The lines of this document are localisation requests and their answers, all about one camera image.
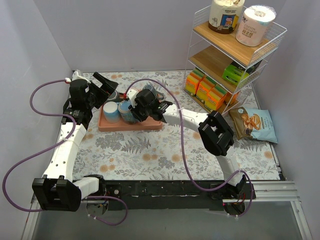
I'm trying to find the white wire shelf rack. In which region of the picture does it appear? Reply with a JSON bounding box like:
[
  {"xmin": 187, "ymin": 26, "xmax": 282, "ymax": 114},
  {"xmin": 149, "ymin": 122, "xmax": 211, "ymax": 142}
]
[{"xmin": 186, "ymin": 6, "xmax": 287, "ymax": 115}]

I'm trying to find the pink mug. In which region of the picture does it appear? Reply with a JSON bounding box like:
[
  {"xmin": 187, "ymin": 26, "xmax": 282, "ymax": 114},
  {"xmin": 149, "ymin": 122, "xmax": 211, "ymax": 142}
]
[{"xmin": 128, "ymin": 87, "xmax": 140, "ymax": 93}]

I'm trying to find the blue brown chips bag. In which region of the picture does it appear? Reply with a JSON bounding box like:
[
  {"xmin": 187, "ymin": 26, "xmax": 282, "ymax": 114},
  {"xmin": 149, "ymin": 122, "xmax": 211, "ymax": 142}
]
[{"xmin": 228, "ymin": 106, "xmax": 278, "ymax": 144}]

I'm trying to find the orange sponge pack middle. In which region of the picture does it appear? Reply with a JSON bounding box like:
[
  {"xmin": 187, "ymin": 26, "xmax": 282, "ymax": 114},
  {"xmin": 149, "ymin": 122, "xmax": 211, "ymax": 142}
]
[{"xmin": 196, "ymin": 75, "xmax": 217, "ymax": 104}]

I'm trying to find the blue butterfly mug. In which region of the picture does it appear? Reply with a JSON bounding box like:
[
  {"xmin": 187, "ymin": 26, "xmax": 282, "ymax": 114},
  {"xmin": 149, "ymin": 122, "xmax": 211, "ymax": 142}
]
[{"xmin": 118, "ymin": 100, "xmax": 137, "ymax": 124}]

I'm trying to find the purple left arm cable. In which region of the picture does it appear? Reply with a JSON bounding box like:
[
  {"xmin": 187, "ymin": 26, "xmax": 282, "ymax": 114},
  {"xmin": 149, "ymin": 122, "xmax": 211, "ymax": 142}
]
[{"xmin": 2, "ymin": 78, "xmax": 129, "ymax": 226}]

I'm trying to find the dark green mug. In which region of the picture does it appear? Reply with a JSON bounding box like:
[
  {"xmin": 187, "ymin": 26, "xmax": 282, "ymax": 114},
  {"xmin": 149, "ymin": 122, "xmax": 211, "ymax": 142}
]
[{"xmin": 106, "ymin": 90, "xmax": 124, "ymax": 103}]

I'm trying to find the dark grey mug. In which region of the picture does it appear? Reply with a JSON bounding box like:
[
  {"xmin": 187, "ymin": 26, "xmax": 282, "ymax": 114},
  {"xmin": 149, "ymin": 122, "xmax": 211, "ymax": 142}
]
[{"xmin": 143, "ymin": 84, "xmax": 165, "ymax": 101}]

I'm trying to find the blue white gradient mug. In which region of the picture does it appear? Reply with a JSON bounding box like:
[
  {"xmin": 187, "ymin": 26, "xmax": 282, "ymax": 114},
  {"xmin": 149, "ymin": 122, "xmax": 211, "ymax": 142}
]
[{"xmin": 102, "ymin": 101, "xmax": 120, "ymax": 124}]

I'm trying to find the orange sponge pack right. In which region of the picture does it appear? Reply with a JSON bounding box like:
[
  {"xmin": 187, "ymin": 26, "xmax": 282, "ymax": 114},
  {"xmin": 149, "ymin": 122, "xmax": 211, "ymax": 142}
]
[{"xmin": 204, "ymin": 85, "xmax": 239, "ymax": 111}]

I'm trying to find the brown cartoon tissue roll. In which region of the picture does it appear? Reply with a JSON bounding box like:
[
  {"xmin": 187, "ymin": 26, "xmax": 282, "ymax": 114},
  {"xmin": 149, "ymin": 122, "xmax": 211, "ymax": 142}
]
[{"xmin": 208, "ymin": 0, "xmax": 245, "ymax": 34}]

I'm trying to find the floral tablecloth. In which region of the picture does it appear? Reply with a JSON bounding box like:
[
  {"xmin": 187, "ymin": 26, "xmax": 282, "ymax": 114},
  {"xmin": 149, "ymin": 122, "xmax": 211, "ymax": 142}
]
[{"xmin": 72, "ymin": 70, "xmax": 280, "ymax": 181}]

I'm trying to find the orange sponge pack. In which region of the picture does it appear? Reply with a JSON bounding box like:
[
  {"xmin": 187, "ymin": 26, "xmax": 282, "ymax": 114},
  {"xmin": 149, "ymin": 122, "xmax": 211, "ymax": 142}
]
[
  {"xmin": 184, "ymin": 68, "xmax": 206, "ymax": 97},
  {"xmin": 204, "ymin": 85, "xmax": 239, "ymax": 111},
  {"xmin": 196, "ymin": 75, "xmax": 217, "ymax": 104}
]

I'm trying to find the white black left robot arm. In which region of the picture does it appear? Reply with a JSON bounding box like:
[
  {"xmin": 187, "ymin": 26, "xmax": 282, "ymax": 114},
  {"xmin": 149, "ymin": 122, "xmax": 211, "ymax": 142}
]
[{"xmin": 32, "ymin": 71, "xmax": 119, "ymax": 212}]

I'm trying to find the green tissue box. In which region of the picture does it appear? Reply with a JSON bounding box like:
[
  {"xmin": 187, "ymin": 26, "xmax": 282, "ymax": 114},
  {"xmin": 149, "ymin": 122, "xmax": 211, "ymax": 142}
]
[{"xmin": 222, "ymin": 61, "xmax": 262, "ymax": 86}]

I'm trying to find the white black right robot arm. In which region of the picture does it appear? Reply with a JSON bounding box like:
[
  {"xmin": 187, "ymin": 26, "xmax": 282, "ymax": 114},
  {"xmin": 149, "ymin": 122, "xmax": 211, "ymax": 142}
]
[{"xmin": 126, "ymin": 88, "xmax": 247, "ymax": 199}]

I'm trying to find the pink toilet paper roll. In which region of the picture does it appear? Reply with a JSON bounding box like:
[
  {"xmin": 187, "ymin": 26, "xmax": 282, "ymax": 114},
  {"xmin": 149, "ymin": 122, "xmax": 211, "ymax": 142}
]
[{"xmin": 235, "ymin": 4, "xmax": 277, "ymax": 47}]

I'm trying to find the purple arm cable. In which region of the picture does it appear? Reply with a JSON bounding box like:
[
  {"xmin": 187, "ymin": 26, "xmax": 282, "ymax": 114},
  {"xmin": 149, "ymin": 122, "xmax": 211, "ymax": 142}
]
[
  {"xmin": 126, "ymin": 78, "xmax": 257, "ymax": 218},
  {"xmin": 2, "ymin": 78, "xmax": 129, "ymax": 226}
]

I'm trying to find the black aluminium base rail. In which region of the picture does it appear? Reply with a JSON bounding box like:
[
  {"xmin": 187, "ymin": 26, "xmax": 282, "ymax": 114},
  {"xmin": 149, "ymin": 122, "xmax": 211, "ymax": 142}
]
[{"xmin": 31, "ymin": 179, "xmax": 301, "ymax": 212}]

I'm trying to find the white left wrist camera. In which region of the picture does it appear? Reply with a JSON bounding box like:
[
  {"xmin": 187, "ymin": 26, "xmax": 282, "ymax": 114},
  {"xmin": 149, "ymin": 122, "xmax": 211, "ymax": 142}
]
[{"xmin": 64, "ymin": 69, "xmax": 90, "ymax": 84}]

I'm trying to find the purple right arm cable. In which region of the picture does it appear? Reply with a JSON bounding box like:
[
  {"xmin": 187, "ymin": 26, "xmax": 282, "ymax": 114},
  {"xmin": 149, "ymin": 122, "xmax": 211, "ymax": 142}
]
[{"xmin": 126, "ymin": 78, "xmax": 257, "ymax": 218}]

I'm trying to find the terracotta pink tray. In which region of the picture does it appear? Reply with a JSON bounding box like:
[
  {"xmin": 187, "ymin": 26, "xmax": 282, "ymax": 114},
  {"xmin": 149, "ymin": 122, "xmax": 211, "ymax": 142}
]
[{"xmin": 98, "ymin": 105, "xmax": 163, "ymax": 132}]

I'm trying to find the orange sponge pack left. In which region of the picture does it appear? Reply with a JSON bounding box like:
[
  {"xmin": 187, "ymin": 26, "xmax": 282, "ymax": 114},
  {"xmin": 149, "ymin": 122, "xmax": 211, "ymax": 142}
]
[{"xmin": 184, "ymin": 68, "xmax": 206, "ymax": 97}]

